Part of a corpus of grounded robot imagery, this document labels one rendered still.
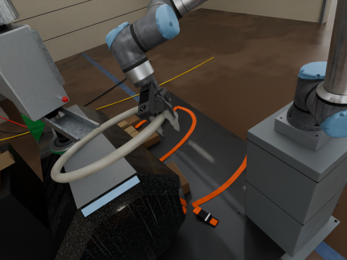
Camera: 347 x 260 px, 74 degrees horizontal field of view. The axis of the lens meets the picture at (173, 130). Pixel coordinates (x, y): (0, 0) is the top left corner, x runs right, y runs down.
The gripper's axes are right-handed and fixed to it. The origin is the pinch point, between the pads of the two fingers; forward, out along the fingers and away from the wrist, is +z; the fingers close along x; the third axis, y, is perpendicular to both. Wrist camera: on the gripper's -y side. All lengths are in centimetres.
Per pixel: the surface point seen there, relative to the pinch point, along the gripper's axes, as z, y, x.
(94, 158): 11, 27, 66
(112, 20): -119, 517, 255
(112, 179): 20, 13, 50
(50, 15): -179, 415, 331
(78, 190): 16, 5, 65
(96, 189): 20, 6, 56
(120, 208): 31, 3, 47
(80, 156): 8, 28, 76
